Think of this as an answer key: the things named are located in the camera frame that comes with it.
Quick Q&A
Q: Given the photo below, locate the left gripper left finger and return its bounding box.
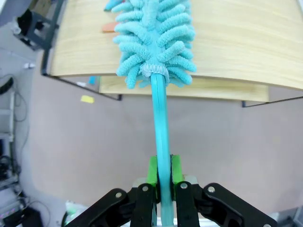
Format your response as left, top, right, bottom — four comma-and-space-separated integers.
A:
63, 155, 160, 227

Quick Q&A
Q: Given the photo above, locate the thin grey floor cable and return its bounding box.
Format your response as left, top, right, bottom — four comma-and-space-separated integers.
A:
13, 90, 29, 122

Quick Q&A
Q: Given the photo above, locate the thick black floor cable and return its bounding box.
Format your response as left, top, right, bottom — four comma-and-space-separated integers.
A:
0, 76, 14, 96

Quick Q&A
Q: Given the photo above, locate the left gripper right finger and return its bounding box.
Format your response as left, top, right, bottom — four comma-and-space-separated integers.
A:
170, 154, 278, 227

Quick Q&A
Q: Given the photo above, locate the black metal frame object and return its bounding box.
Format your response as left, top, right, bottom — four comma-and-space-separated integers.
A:
13, 9, 60, 51

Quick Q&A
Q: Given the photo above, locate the cluttered electronics rack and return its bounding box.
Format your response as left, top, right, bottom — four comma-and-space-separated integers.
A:
0, 132, 52, 227

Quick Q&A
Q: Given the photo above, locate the teal chenille duster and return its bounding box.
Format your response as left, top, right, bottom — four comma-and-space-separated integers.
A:
110, 0, 197, 227

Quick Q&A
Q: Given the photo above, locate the two-tier wood and black shelf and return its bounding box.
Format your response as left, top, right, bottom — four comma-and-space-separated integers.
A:
41, 0, 303, 109

